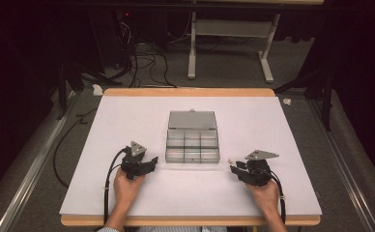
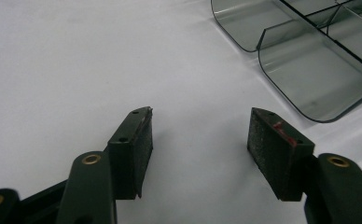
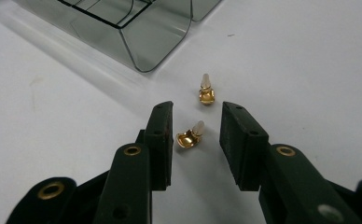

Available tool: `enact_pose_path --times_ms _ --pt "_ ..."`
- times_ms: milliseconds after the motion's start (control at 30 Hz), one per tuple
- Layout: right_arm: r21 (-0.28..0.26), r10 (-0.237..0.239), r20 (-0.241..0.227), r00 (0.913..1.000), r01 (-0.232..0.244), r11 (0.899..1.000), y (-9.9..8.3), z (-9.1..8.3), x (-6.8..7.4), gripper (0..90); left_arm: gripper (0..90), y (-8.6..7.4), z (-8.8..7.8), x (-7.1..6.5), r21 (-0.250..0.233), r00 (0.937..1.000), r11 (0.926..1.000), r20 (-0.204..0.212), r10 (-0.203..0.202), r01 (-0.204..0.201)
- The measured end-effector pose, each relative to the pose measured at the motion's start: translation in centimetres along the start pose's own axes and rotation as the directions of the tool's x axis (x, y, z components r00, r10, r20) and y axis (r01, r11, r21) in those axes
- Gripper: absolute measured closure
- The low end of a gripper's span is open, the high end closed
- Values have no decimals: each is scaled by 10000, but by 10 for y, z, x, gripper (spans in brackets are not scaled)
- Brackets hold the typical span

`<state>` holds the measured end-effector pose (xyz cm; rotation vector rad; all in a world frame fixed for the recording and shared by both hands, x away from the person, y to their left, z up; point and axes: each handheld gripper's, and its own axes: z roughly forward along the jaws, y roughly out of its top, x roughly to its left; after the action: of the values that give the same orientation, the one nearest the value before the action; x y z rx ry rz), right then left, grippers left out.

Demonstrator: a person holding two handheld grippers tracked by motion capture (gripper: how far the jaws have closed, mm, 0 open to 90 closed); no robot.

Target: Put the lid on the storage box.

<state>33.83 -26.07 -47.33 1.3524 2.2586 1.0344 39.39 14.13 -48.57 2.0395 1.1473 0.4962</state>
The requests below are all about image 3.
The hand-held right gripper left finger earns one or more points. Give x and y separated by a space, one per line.
160 146

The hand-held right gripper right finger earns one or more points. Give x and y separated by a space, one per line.
241 149

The gold earring with clear stopper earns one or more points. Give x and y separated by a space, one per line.
206 95
187 138

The transparent grey compartment box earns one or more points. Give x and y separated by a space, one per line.
151 40

